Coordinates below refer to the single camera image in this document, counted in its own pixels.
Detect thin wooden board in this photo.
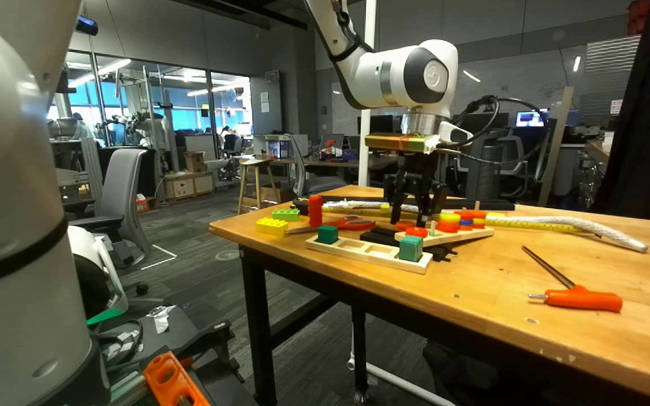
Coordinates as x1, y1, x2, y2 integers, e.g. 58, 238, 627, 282
393, 226, 496, 251

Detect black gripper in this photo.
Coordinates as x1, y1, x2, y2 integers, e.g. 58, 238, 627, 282
382, 152, 452, 232

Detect green floor item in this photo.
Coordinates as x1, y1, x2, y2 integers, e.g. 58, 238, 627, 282
85, 304, 128, 329

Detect yellow toy brick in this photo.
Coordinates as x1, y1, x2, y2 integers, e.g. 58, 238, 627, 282
255, 215, 291, 234

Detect yellow topped orange block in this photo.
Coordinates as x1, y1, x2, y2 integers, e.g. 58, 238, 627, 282
436, 209, 462, 234

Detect orange handled hex key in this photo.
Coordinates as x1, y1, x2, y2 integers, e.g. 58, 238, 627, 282
522, 243, 625, 315

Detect green cube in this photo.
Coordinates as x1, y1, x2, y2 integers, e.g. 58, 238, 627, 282
398, 232, 427, 263

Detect green cylinder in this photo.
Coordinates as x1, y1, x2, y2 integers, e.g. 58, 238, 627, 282
313, 223, 341, 245

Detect wooden stick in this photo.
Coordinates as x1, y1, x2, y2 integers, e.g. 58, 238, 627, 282
285, 219, 343, 236

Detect orange plastic tool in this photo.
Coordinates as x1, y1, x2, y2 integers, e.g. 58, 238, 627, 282
143, 349, 211, 406

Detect wooden stool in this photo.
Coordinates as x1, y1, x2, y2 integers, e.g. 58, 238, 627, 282
234, 155, 283, 215

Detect grey office chair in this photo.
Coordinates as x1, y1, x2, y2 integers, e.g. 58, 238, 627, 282
66, 147, 153, 268

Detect wooden camera mount board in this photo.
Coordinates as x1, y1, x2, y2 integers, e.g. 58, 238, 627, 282
364, 130, 449, 158

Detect red flat piece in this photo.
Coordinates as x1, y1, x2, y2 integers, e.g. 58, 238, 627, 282
331, 215, 380, 232

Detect light wooden shape sorter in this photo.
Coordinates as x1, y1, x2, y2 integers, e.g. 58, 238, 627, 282
302, 232, 436, 275

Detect blue camera on black mount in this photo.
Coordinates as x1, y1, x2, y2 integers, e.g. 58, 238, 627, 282
57, 14, 99, 96

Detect red cylinder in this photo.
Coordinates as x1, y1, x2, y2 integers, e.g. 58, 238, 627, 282
306, 194, 328, 228

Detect white pipe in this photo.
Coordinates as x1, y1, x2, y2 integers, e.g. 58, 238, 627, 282
346, 359, 457, 406

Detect low wooden cabinet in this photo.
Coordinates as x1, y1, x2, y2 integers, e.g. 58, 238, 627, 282
162, 170, 216, 201

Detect computer monitor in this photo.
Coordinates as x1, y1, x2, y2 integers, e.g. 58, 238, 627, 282
514, 108, 551, 130

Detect green toy brick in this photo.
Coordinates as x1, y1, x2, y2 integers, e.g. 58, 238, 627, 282
269, 206, 302, 223

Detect white paper scrap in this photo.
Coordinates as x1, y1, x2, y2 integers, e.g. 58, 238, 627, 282
150, 302, 178, 335

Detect wooden table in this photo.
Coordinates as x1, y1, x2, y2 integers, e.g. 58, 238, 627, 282
237, 243, 650, 406

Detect white rounded machine housing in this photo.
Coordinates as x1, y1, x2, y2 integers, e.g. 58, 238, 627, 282
57, 223, 132, 317

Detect white vertical pole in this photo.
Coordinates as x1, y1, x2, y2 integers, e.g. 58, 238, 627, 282
357, 0, 380, 189

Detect black box machine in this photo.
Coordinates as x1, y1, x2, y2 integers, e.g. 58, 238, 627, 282
449, 135, 520, 211

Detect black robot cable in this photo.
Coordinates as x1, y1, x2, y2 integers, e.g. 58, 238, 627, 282
445, 92, 551, 170

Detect tangled floor cables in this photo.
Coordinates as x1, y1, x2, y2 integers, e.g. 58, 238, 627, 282
91, 314, 146, 369

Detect leaning wooden plank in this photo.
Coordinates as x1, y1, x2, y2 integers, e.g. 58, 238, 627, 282
537, 85, 578, 207

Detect yellow measuring tape strip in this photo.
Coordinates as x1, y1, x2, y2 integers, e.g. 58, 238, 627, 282
374, 201, 581, 234

